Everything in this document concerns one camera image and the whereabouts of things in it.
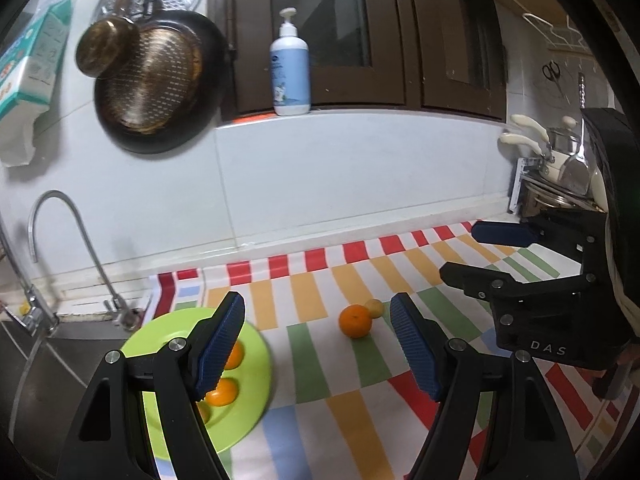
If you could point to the steel tap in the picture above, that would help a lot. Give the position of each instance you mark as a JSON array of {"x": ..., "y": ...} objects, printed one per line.
[{"x": 30, "y": 305}]

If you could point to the black scissors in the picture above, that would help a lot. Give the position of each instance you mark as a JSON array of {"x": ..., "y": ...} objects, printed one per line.
[{"x": 552, "y": 72}]

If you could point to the white plastic bag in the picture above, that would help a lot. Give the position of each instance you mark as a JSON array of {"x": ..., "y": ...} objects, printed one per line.
[{"x": 15, "y": 135}]

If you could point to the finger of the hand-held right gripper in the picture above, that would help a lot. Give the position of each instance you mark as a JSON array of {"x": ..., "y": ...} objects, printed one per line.
[
  {"x": 470, "y": 275},
  {"x": 500, "y": 234}
]

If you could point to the dark brown window frame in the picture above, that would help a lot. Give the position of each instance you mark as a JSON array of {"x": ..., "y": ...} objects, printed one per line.
[{"x": 400, "y": 35}]

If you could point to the steel spatula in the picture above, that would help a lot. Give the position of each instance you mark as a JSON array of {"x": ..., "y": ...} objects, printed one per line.
[{"x": 575, "y": 170}]

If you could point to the curved steel faucet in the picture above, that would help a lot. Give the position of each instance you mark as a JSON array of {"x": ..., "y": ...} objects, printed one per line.
[{"x": 95, "y": 260}]

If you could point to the white pump bottle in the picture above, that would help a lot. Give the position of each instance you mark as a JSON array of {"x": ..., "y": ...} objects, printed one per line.
[{"x": 290, "y": 75}]

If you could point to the orange mandarin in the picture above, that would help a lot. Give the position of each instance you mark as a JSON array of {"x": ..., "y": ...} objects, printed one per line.
[
  {"x": 203, "y": 412},
  {"x": 234, "y": 356},
  {"x": 356, "y": 321},
  {"x": 222, "y": 392}
]

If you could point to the green plate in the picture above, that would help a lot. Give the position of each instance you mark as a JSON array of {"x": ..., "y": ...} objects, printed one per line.
[{"x": 250, "y": 385}]

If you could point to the steel cooking pot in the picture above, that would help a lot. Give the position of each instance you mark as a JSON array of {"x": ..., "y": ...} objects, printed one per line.
[{"x": 545, "y": 200}]

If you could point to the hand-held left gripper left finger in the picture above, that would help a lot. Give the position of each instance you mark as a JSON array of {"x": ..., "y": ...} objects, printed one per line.
[{"x": 220, "y": 350}]

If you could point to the steel sink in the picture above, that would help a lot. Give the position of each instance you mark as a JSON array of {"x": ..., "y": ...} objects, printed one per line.
[{"x": 45, "y": 390}]

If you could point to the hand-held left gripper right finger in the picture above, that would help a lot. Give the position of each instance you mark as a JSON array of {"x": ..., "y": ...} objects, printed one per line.
[{"x": 415, "y": 350}]

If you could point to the teal and white box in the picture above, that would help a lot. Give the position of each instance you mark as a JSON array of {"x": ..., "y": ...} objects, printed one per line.
[{"x": 35, "y": 55}]

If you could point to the striped colourful cloth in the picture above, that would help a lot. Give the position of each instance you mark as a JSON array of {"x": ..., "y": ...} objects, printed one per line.
[{"x": 350, "y": 410}]

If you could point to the white pot rack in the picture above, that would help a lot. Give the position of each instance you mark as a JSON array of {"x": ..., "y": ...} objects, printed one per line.
[{"x": 517, "y": 185}]

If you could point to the small yellow fruit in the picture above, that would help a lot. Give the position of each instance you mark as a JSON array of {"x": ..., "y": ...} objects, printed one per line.
[{"x": 376, "y": 307}]

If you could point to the black frying pan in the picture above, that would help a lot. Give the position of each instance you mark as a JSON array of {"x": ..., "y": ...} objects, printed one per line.
[{"x": 160, "y": 95}]

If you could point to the small brass pan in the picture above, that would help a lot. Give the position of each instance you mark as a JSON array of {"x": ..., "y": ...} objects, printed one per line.
[{"x": 105, "y": 50}]

